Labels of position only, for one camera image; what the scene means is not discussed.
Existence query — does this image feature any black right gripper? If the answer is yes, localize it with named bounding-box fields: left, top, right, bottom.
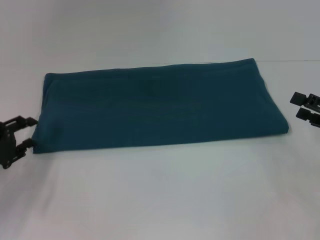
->
left=289, top=91, right=320, bottom=129

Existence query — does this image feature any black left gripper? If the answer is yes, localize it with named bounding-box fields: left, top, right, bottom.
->
left=0, top=114, right=39, bottom=171

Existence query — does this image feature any teal blue t-shirt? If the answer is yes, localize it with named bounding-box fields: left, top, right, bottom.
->
left=32, top=57, right=291, bottom=155

